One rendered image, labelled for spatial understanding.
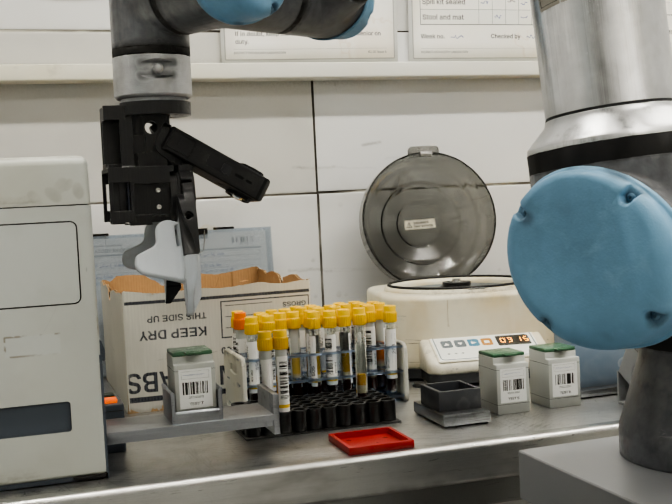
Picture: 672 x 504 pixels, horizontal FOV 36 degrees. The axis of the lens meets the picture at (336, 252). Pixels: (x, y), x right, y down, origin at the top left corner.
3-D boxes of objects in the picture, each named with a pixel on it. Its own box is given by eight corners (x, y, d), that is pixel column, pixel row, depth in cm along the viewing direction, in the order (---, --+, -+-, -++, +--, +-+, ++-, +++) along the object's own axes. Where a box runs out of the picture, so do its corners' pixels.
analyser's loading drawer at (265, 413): (66, 459, 96) (63, 404, 95) (62, 444, 102) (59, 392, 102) (280, 433, 102) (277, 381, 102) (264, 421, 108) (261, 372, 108)
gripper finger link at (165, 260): (139, 320, 94) (128, 232, 98) (203, 315, 96) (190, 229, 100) (141, 304, 92) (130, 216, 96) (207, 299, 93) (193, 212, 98)
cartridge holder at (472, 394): (444, 428, 109) (442, 395, 109) (413, 413, 118) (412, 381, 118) (490, 423, 111) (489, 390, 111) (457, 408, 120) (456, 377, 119)
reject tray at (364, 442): (349, 456, 100) (349, 448, 100) (328, 441, 106) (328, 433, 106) (414, 447, 102) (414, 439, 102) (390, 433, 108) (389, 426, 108)
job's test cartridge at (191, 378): (176, 423, 100) (173, 358, 99) (169, 414, 104) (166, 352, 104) (217, 418, 101) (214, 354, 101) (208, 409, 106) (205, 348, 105)
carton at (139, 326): (124, 415, 125) (117, 290, 124) (102, 379, 152) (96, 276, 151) (319, 393, 132) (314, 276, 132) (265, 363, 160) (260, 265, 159)
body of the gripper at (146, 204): (104, 229, 103) (97, 108, 103) (189, 224, 106) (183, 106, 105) (111, 230, 96) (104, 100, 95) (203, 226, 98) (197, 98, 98)
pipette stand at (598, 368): (581, 399, 121) (578, 314, 120) (549, 390, 128) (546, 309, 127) (652, 390, 124) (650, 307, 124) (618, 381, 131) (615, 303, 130)
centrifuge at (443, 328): (403, 391, 131) (399, 295, 130) (362, 357, 160) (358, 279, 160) (583, 377, 135) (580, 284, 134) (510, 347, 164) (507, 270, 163)
